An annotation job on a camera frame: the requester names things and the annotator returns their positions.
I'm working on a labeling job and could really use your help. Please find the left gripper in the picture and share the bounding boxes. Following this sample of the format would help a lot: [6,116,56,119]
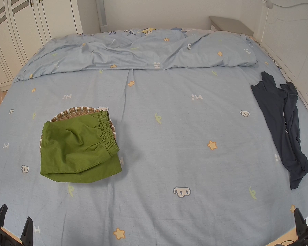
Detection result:
[0,204,34,246]

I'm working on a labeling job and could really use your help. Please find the green shorts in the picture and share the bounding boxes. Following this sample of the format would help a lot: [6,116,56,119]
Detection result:
[40,110,123,184]

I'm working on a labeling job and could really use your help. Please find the dark blue garment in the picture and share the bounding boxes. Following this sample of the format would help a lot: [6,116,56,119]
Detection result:
[250,71,308,190]

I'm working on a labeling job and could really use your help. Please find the round woven basket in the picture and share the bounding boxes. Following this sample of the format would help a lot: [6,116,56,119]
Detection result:
[40,107,117,161]

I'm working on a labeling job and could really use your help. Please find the white wardrobe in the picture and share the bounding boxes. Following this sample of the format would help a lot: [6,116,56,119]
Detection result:
[0,0,84,92]

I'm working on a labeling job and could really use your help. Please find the grey bedside table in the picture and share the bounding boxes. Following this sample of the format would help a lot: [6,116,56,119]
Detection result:
[208,16,254,36]

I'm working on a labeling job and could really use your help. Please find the pale blue quilt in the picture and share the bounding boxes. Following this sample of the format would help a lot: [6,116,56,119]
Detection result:
[14,27,258,83]

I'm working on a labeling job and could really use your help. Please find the grey wall duct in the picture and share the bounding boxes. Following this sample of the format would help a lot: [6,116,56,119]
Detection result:
[94,0,109,33]

